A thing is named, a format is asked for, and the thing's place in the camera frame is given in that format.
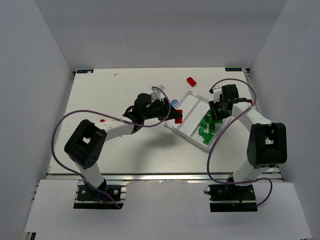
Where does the red and green lego stack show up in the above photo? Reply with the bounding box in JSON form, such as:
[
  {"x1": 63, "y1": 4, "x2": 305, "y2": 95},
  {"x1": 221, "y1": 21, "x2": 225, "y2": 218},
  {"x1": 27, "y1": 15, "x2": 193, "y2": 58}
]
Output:
[{"x1": 174, "y1": 109, "x2": 183, "y2": 124}]

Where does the green 2x2 lego brick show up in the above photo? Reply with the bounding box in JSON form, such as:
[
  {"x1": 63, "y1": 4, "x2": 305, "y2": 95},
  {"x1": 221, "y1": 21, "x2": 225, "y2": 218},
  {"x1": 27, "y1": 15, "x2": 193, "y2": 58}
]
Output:
[{"x1": 208, "y1": 122, "x2": 216, "y2": 133}]

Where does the small green lego brick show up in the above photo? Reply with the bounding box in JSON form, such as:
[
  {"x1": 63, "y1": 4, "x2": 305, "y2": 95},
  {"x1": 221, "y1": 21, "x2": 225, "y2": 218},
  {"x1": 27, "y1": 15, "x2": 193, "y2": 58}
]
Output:
[{"x1": 203, "y1": 138, "x2": 212, "y2": 145}]

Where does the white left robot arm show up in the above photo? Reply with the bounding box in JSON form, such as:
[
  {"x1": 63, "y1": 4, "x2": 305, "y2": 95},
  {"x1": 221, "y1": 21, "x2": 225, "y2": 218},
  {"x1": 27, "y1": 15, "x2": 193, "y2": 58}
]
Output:
[{"x1": 64, "y1": 93, "x2": 183, "y2": 199}]

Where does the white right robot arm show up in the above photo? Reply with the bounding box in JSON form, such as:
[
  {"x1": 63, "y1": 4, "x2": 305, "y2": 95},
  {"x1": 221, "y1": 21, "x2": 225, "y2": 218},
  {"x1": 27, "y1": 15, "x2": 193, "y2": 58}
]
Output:
[{"x1": 209, "y1": 84, "x2": 287, "y2": 186}]

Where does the purple paw print lego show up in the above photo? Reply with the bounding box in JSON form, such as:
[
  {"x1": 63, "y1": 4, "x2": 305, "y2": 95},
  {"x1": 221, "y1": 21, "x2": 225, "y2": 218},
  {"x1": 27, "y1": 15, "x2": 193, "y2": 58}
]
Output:
[{"x1": 170, "y1": 99, "x2": 179, "y2": 108}]

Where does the white three-compartment tray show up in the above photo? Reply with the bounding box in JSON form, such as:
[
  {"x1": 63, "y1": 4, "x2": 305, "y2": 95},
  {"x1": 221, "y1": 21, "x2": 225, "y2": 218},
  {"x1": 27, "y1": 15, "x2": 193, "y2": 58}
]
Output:
[{"x1": 164, "y1": 90, "x2": 230, "y2": 152}]

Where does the red lego brick top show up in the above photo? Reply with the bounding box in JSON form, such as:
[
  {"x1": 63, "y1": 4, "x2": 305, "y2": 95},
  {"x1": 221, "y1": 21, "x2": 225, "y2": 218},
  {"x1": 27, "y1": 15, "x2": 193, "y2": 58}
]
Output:
[{"x1": 186, "y1": 77, "x2": 197, "y2": 87}]

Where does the blue label right corner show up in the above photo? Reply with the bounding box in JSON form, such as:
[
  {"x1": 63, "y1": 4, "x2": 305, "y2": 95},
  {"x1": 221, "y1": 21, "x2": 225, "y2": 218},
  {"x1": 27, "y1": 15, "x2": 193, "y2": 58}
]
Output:
[{"x1": 224, "y1": 67, "x2": 243, "y2": 72}]

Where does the blue label corner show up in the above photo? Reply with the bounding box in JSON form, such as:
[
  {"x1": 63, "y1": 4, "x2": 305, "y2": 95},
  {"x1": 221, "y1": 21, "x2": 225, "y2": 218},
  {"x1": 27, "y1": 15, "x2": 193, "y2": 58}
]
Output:
[
  {"x1": 76, "y1": 69, "x2": 94, "y2": 74},
  {"x1": 224, "y1": 67, "x2": 243, "y2": 72}
]

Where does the blue label left corner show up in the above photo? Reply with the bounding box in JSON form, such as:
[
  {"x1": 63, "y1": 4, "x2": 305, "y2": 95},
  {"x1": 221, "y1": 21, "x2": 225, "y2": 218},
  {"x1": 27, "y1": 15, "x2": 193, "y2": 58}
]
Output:
[{"x1": 76, "y1": 69, "x2": 94, "y2": 74}]

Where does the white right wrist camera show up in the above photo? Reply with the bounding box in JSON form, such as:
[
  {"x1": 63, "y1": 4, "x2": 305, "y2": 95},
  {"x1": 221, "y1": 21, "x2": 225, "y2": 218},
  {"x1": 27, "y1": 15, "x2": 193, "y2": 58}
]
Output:
[{"x1": 209, "y1": 86, "x2": 222, "y2": 102}]

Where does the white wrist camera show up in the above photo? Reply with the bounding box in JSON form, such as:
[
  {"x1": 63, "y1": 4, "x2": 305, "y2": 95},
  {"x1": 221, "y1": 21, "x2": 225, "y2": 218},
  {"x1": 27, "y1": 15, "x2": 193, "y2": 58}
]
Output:
[
  {"x1": 150, "y1": 85, "x2": 165, "y2": 102},
  {"x1": 209, "y1": 86, "x2": 222, "y2": 102}
]

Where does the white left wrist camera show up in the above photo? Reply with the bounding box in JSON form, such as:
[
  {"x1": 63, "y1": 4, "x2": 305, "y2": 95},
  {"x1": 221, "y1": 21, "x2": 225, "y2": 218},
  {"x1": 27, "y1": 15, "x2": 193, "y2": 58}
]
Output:
[{"x1": 150, "y1": 85, "x2": 165, "y2": 102}]

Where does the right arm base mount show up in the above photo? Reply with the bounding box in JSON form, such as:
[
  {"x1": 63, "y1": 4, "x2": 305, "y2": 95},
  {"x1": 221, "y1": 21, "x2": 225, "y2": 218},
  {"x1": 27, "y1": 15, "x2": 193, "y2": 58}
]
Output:
[{"x1": 203, "y1": 183, "x2": 258, "y2": 213}]

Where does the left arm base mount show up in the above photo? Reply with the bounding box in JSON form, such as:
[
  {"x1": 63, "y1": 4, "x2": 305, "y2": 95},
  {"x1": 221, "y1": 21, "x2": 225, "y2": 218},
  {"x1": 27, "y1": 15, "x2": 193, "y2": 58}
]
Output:
[{"x1": 73, "y1": 181, "x2": 127, "y2": 210}]

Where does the aluminium table edge rail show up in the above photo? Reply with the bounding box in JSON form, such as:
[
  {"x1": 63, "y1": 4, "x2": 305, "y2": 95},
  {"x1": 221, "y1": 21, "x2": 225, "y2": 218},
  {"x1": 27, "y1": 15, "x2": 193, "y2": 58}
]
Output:
[{"x1": 45, "y1": 168, "x2": 283, "y2": 181}]

